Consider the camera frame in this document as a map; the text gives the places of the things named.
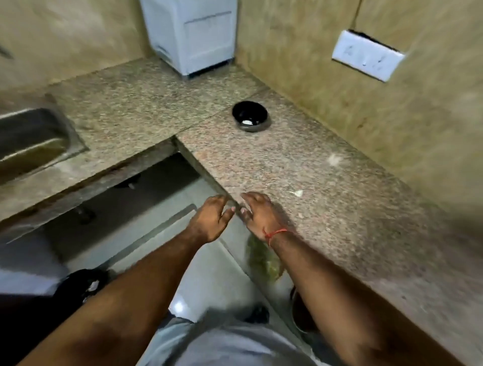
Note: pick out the small white peel scrap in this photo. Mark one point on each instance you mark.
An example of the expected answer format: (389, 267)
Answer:
(298, 193)

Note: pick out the black bowl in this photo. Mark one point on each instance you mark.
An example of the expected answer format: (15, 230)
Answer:
(250, 113)

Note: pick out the person's right thumb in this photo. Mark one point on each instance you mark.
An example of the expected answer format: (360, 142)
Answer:
(244, 215)

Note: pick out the person's left hand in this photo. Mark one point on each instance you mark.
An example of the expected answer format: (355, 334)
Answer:
(207, 222)

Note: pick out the red thread wristband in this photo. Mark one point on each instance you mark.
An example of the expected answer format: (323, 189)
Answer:
(272, 234)

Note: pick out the white countertop appliance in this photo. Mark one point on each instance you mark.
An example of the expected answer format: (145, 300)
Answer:
(196, 34)

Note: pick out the person's left thumb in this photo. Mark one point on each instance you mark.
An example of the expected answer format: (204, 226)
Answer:
(228, 217)

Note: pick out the person's grey shirt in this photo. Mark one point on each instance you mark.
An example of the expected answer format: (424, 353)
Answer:
(226, 345)

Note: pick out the white piece in bowl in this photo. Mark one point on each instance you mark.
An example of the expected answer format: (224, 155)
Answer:
(247, 122)

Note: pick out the person's right hand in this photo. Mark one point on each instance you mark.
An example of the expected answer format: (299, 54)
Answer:
(266, 218)

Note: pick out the steel sink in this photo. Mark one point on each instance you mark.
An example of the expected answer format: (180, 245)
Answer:
(34, 139)

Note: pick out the person's right forearm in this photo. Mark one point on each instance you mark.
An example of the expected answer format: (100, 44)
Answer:
(351, 301)

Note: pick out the black plastic bag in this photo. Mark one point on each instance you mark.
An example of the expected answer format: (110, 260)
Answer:
(81, 282)

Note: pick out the clear bag of greens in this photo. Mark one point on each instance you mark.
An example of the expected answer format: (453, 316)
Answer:
(264, 260)

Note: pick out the person's black shoe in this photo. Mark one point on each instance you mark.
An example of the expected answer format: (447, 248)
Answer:
(259, 315)

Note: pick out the person's left forearm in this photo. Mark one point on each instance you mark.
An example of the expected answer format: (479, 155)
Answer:
(124, 298)

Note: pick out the white wall switch plate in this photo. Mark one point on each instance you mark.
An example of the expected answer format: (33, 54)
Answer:
(368, 55)

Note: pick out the round dark bin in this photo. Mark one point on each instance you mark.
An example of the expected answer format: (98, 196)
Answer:
(302, 311)

